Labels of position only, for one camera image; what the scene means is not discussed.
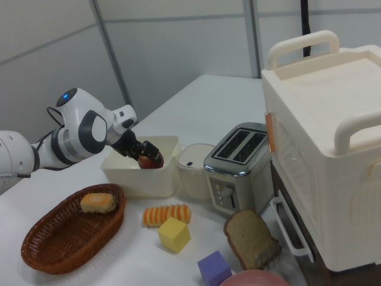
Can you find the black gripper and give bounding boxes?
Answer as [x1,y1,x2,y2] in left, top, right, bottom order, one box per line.
[111,130,160,163]

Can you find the red apple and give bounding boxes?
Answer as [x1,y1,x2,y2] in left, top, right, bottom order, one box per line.
[138,150,164,170]

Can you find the cream plastic container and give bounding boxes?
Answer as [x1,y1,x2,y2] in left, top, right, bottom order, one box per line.
[100,135,182,199]

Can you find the cream mini bin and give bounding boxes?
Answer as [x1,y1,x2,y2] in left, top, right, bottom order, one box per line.
[176,143,216,200]

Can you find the orange striped bread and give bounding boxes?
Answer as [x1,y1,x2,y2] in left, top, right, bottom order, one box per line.
[142,203,192,229]

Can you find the golden bread roll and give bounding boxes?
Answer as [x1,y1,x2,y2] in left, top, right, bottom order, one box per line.
[80,192,117,215]

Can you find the yellow foam cube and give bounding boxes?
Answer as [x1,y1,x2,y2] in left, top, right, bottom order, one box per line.
[157,216,192,254]

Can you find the cream silver toaster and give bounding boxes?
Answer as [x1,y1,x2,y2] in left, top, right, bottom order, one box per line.
[204,122,273,217]

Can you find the brown wicker basket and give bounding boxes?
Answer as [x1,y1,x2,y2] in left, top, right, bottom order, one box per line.
[20,184,127,275]

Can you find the brown bread slice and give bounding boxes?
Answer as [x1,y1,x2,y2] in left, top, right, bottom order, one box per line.
[223,208,282,271]

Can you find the purple foam cube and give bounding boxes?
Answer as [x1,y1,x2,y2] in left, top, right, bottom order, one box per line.
[197,250,233,286]

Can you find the pink plastic plate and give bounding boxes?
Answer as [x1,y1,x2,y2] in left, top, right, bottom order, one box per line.
[218,269,289,286]

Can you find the cream toy cabinet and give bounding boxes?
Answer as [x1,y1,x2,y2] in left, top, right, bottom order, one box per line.
[261,29,381,273]

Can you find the black vertical pole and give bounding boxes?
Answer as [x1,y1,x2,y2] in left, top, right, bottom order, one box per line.
[299,0,313,57]

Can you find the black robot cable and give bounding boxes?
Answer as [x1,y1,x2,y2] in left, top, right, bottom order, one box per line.
[17,106,65,178]

